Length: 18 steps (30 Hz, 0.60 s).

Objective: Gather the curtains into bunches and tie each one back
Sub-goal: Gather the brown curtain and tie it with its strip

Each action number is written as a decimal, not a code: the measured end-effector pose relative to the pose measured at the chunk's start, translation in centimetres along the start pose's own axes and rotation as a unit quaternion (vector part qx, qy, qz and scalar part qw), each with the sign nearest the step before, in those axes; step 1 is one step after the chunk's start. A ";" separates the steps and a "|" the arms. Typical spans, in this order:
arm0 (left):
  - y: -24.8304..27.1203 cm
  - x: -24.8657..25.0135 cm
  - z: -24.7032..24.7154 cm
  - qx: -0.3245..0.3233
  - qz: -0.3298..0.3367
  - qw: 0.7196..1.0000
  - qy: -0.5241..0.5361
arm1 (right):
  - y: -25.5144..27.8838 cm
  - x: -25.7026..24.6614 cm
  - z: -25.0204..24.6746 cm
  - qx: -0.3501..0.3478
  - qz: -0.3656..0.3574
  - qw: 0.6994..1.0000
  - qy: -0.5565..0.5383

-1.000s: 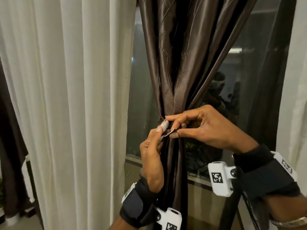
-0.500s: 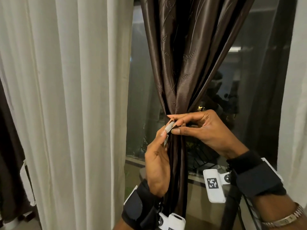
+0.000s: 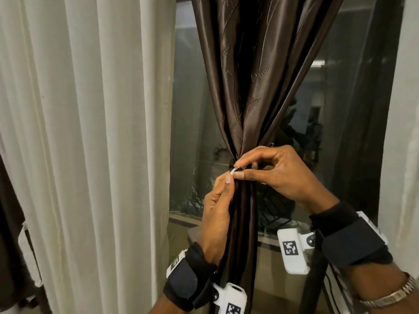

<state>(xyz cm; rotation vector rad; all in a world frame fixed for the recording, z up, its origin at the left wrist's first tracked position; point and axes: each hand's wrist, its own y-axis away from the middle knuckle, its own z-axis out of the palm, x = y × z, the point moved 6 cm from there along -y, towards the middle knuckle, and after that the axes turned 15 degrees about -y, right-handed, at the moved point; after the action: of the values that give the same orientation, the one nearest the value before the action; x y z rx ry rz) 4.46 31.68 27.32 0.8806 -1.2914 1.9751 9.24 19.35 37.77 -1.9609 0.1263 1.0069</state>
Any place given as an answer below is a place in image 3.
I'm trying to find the person's left hand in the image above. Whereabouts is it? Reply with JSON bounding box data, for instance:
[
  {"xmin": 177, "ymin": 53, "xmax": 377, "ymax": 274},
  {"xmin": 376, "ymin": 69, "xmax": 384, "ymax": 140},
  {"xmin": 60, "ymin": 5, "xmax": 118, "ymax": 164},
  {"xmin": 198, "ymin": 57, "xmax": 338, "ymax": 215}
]
[{"xmin": 196, "ymin": 173, "xmax": 236, "ymax": 266}]

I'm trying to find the black left wrist strap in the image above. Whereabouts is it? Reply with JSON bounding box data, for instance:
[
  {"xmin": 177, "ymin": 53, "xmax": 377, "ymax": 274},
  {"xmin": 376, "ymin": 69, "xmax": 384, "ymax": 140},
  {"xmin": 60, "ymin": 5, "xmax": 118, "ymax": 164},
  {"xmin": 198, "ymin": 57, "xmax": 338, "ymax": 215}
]
[{"xmin": 163, "ymin": 242, "xmax": 217, "ymax": 312}]

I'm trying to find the glass window pane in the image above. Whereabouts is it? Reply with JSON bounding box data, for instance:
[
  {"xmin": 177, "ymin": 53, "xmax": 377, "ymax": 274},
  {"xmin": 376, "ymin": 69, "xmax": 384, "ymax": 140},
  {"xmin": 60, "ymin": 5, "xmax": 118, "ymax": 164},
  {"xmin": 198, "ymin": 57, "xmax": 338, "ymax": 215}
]
[{"xmin": 168, "ymin": 0, "xmax": 406, "ymax": 314}]

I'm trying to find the brown satin curtain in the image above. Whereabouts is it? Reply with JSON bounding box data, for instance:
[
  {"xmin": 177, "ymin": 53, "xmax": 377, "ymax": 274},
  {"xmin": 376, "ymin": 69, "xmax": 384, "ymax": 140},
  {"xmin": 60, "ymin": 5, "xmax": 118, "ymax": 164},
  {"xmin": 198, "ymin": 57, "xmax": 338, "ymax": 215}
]
[{"xmin": 191, "ymin": 0, "xmax": 346, "ymax": 314}]

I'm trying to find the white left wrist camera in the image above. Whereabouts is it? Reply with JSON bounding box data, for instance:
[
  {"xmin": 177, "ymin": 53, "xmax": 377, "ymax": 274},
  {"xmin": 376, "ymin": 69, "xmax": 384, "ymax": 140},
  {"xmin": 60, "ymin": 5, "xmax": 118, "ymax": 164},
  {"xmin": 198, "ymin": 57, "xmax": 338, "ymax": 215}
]
[{"xmin": 212, "ymin": 282, "xmax": 248, "ymax": 314}]

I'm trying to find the silver metal wristwatch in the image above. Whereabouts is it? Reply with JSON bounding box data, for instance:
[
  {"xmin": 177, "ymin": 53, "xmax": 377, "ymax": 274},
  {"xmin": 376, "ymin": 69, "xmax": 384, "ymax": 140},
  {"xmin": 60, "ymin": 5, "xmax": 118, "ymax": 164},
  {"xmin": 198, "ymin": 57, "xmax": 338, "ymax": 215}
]
[{"xmin": 358, "ymin": 273, "xmax": 418, "ymax": 309}]

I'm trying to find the dark brown curtain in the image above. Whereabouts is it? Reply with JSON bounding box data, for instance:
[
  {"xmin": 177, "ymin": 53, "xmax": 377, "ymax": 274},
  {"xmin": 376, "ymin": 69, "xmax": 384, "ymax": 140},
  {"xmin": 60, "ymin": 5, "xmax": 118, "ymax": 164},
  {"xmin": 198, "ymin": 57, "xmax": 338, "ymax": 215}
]
[{"xmin": 0, "ymin": 153, "xmax": 50, "ymax": 314}]

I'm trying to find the person's right forearm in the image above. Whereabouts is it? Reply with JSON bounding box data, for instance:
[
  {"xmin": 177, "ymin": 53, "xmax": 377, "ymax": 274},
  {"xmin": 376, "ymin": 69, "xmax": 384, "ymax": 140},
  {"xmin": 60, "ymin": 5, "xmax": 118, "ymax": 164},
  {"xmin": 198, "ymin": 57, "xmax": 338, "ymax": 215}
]
[{"xmin": 343, "ymin": 261, "xmax": 419, "ymax": 314}]

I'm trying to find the person's right hand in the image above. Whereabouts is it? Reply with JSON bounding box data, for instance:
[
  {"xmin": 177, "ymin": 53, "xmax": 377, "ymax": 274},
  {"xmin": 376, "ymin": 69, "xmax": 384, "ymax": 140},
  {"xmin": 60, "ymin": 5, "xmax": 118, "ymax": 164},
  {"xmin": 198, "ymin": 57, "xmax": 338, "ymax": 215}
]
[{"xmin": 233, "ymin": 145, "xmax": 340, "ymax": 215}]

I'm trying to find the black right wrist strap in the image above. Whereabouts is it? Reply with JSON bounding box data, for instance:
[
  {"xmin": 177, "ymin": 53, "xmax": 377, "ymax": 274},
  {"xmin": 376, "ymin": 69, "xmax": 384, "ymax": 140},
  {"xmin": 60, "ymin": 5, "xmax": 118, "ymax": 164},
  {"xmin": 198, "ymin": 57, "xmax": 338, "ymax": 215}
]
[{"xmin": 309, "ymin": 201, "xmax": 393, "ymax": 269}]

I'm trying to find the white curtain panel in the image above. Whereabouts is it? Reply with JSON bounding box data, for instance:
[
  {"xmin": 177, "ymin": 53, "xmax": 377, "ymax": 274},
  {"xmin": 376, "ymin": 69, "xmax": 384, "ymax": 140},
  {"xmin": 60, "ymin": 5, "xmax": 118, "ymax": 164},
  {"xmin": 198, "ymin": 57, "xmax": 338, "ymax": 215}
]
[{"xmin": 377, "ymin": 0, "xmax": 419, "ymax": 279}]

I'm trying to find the white sheer curtain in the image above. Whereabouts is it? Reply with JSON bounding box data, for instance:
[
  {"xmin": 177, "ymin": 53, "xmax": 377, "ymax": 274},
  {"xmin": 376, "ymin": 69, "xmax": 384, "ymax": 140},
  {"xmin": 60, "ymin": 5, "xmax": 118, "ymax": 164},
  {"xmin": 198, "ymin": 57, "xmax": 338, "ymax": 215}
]
[{"xmin": 0, "ymin": 0, "xmax": 177, "ymax": 314}]

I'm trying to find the black wrist strap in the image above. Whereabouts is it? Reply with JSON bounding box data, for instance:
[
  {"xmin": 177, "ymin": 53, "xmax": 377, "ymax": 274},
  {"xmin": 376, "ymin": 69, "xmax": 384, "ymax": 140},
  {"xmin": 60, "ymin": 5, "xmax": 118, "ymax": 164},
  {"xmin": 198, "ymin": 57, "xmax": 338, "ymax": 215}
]
[
  {"xmin": 309, "ymin": 201, "xmax": 393, "ymax": 269},
  {"xmin": 163, "ymin": 242, "xmax": 217, "ymax": 312}
]

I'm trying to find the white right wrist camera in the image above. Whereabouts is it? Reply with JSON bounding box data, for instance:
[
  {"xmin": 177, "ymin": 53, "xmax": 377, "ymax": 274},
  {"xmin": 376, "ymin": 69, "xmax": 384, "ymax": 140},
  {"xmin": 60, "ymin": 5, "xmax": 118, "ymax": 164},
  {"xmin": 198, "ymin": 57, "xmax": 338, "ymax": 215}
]
[{"xmin": 277, "ymin": 228, "xmax": 317, "ymax": 275}]

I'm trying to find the black pole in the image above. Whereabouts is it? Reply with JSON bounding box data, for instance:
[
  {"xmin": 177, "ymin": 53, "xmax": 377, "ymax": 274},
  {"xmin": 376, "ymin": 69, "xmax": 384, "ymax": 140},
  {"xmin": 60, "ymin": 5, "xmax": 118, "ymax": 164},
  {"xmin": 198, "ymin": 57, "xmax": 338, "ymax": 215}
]
[{"xmin": 299, "ymin": 248, "xmax": 328, "ymax": 314}]

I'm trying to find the person's left forearm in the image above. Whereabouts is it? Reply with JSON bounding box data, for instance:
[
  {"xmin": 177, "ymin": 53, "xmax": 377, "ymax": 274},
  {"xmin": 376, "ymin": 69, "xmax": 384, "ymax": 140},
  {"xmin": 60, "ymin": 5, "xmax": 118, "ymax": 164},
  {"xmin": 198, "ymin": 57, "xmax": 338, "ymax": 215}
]
[{"xmin": 149, "ymin": 294, "xmax": 188, "ymax": 314}]

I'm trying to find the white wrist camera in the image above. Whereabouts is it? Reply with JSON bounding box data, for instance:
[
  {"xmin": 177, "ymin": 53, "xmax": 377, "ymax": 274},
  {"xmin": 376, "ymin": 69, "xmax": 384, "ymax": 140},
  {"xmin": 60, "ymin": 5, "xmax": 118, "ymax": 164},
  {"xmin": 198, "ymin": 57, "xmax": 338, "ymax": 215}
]
[
  {"xmin": 277, "ymin": 228, "xmax": 317, "ymax": 275},
  {"xmin": 212, "ymin": 282, "xmax": 248, "ymax": 314}
]

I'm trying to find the black cable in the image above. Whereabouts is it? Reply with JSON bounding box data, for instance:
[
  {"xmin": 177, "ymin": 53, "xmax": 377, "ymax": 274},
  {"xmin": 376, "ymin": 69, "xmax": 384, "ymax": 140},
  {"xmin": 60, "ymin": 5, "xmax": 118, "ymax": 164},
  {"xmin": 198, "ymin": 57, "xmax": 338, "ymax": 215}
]
[{"xmin": 323, "ymin": 269, "xmax": 342, "ymax": 314}]

